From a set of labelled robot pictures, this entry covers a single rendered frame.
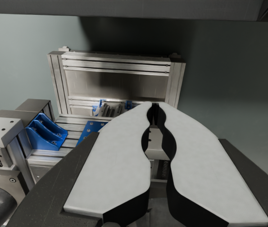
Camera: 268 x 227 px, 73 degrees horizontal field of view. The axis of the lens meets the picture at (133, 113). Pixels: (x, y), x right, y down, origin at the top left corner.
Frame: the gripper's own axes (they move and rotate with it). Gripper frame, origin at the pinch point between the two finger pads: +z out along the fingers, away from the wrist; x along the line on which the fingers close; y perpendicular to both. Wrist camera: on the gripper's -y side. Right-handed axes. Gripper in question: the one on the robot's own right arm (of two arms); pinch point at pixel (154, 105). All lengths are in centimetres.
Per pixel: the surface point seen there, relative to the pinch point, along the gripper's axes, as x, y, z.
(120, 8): -5.4, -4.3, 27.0
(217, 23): 46, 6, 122
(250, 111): 89, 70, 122
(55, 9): -17.5, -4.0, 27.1
